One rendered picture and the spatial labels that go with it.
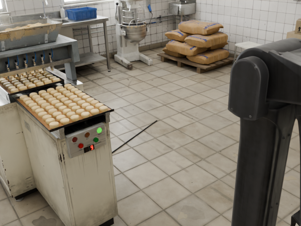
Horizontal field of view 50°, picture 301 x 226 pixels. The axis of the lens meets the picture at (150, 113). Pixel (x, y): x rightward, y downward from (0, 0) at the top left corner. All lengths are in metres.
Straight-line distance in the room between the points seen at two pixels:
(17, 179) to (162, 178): 1.16
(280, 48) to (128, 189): 2.44
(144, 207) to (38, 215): 0.80
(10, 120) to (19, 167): 0.39
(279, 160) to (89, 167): 1.69
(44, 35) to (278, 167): 2.20
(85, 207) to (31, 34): 1.23
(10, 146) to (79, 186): 0.72
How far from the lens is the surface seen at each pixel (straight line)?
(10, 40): 2.42
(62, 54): 2.60
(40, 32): 2.46
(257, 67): 0.36
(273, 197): 0.48
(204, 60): 5.32
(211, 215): 2.53
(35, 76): 2.72
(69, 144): 1.87
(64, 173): 1.99
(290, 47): 0.40
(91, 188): 2.14
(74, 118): 1.86
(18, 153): 2.62
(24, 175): 2.73
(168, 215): 2.51
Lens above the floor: 1.72
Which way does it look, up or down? 26 degrees down
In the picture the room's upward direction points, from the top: 2 degrees counter-clockwise
